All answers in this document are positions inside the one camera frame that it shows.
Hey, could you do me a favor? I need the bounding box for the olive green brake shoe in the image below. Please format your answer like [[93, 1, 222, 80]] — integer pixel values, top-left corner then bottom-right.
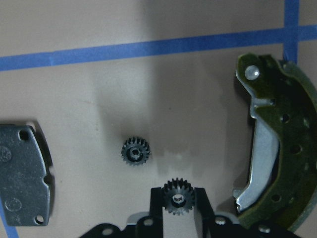
[[236, 54, 317, 231]]

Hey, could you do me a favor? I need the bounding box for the black brake pad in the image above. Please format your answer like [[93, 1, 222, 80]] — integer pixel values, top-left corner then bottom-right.
[[0, 124, 54, 227]]

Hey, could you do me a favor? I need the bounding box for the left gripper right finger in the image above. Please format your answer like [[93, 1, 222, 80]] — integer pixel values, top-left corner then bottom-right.
[[194, 187, 214, 238]]

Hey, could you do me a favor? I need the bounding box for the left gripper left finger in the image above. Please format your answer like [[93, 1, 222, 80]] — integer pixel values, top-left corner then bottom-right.
[[150, 187, 163, 238]]

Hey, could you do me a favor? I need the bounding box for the black bearing gear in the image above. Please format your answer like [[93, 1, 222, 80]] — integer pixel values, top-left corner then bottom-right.
[[162, 178, 195, 215], [121, 136, 151, 166]]

